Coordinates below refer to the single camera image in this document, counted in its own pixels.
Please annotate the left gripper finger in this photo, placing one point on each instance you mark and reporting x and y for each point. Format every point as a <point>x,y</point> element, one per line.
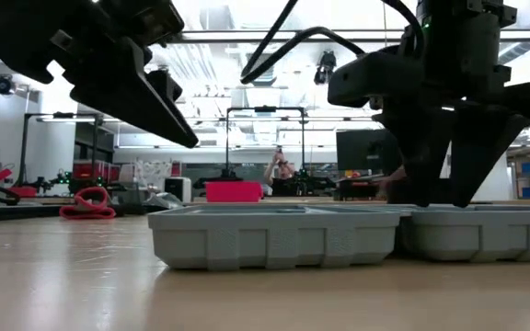
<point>145,106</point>
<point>167,87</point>

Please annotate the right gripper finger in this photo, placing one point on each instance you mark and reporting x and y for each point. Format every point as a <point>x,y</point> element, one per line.
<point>421,151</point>
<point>481,151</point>

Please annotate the grey plastic tool case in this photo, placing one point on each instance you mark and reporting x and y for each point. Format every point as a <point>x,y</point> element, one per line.
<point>269,239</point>

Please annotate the black background robot arm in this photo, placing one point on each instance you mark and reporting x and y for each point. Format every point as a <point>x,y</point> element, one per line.
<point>49,180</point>
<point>313,181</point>

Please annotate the black computer monitor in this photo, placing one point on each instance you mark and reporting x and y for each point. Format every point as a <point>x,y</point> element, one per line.
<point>361,151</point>

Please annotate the red storage crate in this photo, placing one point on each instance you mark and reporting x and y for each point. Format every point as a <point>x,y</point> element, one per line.
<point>90,170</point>

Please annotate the white canister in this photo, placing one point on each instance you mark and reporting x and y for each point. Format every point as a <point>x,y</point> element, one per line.
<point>181,189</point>

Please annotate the red plastic bin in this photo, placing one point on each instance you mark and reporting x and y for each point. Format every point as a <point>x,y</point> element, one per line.
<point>233,191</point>

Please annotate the person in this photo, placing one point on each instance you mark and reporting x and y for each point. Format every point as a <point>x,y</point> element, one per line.
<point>283,181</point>

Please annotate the red flat object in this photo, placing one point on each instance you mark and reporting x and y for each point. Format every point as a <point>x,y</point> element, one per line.
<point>22,191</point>

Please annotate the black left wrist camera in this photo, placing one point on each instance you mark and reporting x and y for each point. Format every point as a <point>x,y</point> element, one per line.
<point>145,18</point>

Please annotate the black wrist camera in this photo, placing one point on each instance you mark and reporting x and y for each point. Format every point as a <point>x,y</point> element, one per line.
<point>375,78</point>
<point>145,18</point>

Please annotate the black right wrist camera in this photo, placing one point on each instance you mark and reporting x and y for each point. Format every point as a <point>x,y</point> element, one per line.
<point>375,78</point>

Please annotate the black rig frame with light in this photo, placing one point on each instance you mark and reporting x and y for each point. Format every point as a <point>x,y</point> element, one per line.
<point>25,147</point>

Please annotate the black aluminium table frame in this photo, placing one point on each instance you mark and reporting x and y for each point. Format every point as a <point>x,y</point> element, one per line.
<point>16,211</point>

